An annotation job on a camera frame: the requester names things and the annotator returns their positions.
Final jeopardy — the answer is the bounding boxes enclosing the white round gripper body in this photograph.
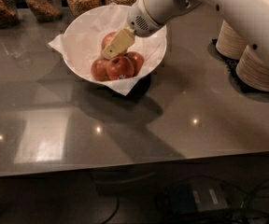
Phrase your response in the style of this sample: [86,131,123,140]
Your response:
[127,0,163,37]

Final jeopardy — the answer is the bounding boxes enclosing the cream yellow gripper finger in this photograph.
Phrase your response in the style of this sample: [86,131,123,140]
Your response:
[101,27,135,59]

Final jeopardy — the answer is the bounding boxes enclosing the front stack of paper bowls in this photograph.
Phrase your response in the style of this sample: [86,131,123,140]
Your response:
[235,46,269,92]

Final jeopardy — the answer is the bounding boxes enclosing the stack of paper bowls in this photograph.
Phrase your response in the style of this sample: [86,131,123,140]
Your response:
[216,21,247,60]
[235,46,269,92]

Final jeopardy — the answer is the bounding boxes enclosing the black cables on floor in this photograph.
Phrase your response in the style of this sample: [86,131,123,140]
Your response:
[171,175,269,224]

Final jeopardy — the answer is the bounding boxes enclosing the red apple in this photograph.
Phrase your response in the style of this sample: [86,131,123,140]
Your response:
[106,56,135,80]
[91,59,108,81]
[101,32,116,49]
[125,51,145,76]

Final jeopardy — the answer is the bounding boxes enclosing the white paper liner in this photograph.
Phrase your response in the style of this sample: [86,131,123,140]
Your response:
[48,3,168,97]

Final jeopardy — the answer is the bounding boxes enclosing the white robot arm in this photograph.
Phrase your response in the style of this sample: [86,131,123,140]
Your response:
[102,0,269,65]

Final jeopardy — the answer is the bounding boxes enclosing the black rubber mat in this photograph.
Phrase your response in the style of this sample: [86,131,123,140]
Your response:
[216,49,266,93]

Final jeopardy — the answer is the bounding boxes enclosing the dark box under table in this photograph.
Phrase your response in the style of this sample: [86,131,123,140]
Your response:
[155,179,231,220]

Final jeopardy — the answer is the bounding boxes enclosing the back stack of paper bowls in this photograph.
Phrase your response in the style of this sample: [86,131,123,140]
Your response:
[216,21,247,60]

